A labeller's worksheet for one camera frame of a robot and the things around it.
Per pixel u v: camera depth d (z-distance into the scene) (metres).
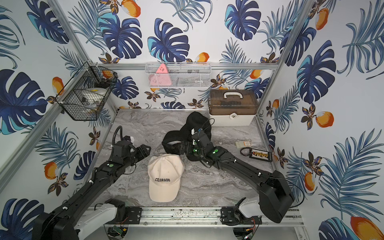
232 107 1.03
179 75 1.01
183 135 1.08
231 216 0.74
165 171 0.77
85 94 0.80
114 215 0.63
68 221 0.41
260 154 0.95
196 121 1.04
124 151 0.65
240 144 1.00
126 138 0.76
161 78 0.90
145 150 0.75
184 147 0.72
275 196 0.41
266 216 0.46
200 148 0.61
